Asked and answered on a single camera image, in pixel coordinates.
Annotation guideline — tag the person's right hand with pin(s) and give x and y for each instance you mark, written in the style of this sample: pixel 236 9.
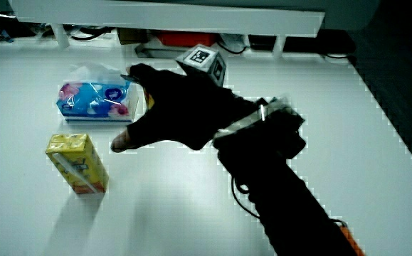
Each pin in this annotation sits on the person's right hand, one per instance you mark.
pixel 180 110

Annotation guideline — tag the yellow ice redtea carton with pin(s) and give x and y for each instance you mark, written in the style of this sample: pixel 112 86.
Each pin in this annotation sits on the yellow ice redtea carton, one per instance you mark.
pixel 79 167

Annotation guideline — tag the person's right forearm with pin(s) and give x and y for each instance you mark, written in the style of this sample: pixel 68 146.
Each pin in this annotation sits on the person's right forearm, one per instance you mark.
pixel 280 199

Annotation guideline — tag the small yellow object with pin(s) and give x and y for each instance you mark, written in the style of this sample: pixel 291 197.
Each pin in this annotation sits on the small yellow object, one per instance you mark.
pixel 150 100

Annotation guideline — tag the red box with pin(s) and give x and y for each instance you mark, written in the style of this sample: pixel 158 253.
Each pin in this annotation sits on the red box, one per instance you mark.
pixel 186 38

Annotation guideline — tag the blue floral tissue pack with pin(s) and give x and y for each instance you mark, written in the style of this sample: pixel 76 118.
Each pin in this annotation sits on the blue floral tissue pack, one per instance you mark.
pixel 95 99

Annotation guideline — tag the brown cardboard box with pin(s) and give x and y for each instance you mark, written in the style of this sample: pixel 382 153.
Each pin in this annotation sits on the brown cardboard box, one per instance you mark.
pixel 131 36

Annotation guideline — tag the white desk shelf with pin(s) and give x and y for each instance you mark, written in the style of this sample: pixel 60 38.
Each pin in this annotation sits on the white desk shelf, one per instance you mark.
pixel 177 16

